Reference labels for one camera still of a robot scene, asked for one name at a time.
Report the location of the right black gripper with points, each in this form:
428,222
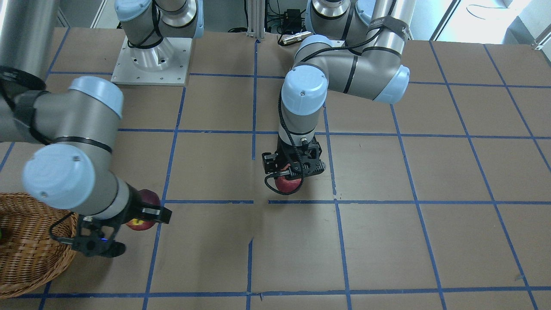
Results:
134,202

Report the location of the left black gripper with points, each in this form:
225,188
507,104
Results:
270,162

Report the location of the red yellow apple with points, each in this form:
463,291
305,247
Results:
285,185

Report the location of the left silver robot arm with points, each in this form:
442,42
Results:
355,48

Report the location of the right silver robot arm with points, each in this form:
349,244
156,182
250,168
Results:
77,130

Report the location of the brown wicker basket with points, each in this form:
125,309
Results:
29,258

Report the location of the aluminium frame post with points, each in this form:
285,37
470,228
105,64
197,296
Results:
256,15

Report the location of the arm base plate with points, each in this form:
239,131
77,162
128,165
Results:
163,65

